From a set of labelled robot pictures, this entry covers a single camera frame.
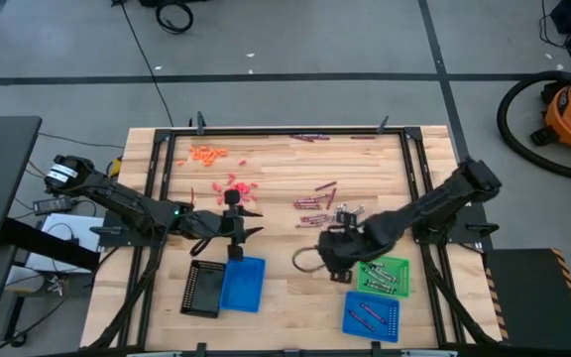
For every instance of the black power adapter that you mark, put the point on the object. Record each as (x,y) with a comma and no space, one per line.
(52,205)

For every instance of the black plastic basket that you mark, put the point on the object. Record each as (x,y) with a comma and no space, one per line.
(203,290)

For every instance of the black platform with hazard stripes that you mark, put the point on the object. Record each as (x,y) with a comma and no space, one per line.
(528,297)

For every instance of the black table clamp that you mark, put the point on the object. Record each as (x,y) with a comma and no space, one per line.
(200,124)
(383,125)

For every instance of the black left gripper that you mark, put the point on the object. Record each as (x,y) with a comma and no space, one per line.
(211,225)

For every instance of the small red ball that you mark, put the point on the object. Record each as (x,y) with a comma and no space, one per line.
(315,217)

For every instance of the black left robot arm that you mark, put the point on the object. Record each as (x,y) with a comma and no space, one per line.
(124,198)

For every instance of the white box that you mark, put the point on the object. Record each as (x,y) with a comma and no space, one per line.
(60,220)

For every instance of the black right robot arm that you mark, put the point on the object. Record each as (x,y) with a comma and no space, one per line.
(429,203)

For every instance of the blue plastic basket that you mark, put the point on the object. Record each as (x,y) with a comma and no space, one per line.
(246,290)
(379,333)

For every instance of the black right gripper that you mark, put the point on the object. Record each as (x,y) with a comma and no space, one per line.
(342,248)

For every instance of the green plastic basket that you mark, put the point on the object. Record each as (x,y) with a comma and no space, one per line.
(403,277)

